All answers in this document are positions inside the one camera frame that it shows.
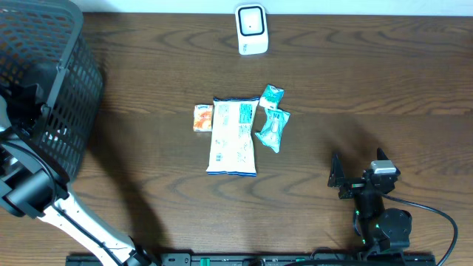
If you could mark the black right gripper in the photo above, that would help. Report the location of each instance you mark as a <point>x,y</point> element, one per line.
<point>352,186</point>

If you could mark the green soft wipes pack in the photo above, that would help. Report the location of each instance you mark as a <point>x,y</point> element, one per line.
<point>271,133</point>

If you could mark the teal white Kleenex tissue pack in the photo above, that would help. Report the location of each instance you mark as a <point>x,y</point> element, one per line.
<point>271,97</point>

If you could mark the cream wipes pack blue edges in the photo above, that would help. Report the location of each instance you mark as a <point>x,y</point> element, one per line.
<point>232,149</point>

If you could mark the orange tissue pack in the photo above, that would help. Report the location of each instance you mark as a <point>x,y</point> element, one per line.
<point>203,115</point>

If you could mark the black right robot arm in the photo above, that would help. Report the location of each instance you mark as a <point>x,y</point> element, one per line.
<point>383,230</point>

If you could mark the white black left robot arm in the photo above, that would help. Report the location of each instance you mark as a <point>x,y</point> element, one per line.
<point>34,185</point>

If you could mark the white barcode scanner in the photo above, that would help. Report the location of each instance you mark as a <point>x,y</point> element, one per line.
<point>252,29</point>

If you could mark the grey plastic mesh basket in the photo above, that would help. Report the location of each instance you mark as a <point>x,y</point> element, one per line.
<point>42,43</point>

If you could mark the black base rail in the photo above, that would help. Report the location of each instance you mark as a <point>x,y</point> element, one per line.
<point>178,259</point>

